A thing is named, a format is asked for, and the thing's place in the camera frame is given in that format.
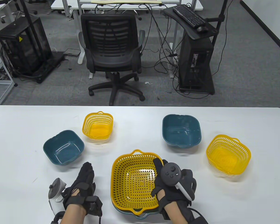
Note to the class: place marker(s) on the small blue basin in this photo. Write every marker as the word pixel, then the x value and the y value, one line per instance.
pixel 64 147

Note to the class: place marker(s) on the black equipment cabinet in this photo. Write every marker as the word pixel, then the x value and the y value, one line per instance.
pixel 23 44

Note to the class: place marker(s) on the black mesh office chair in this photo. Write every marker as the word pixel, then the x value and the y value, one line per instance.
pixel 112 53

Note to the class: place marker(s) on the black keyboard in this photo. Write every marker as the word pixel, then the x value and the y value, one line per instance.
pixel 188 15

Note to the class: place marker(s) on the grey white left hand controller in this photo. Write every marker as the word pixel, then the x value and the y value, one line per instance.
pixel 57 186

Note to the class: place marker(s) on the small yellow drain basket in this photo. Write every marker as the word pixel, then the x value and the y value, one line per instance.
pixel 98 127

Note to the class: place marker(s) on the white paper scrap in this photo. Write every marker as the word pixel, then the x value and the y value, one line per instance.
pixel 148 82

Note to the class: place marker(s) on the medium yellow drain basket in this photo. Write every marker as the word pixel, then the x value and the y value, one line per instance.
pixel 228 155

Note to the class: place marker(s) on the grey white hand controller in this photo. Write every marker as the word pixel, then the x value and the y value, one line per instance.
pixel 57 186
pixel 171 172

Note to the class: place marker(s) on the medium blue basin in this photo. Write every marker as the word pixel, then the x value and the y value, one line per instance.
pixel 181 130

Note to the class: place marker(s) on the person's left forearm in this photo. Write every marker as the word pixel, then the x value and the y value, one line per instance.
pixel 73 215

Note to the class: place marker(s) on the black keyboard tray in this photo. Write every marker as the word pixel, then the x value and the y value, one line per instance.
pixel 193 32

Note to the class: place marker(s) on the white metal rack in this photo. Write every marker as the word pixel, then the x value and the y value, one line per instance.
pixel 0 81

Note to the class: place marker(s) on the black stand pole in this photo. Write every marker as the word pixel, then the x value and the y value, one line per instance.
pixel 33 30
pixel 220 18

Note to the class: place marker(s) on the black computer tower cart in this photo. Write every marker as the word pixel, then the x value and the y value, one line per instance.
pixel 195 63

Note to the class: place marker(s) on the white office desk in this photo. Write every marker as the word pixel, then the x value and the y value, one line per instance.
pixel 60 4

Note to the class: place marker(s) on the grey white right hand controller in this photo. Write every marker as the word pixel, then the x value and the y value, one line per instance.
pixel 171 172

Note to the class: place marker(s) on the black computer mouse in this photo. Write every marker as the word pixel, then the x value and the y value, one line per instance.
pixel 202 29

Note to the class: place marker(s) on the large yellow drain basket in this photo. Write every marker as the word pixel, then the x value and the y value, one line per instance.
pixel 135 182

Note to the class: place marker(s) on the large blue basin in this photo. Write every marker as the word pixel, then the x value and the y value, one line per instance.
pixel 140 215

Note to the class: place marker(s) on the grey flat floor device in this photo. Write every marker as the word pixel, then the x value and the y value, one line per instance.
pixel 71 52

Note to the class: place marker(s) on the person's right hand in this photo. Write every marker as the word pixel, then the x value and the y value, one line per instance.
pixel 174 196

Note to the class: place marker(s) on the person's left hand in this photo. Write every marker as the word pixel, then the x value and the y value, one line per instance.
pixel 81 184

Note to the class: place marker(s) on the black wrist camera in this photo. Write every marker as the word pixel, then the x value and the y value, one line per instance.
pixel 94 205

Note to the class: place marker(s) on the person's right forearm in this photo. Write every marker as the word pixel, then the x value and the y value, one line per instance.
pixel 179 215

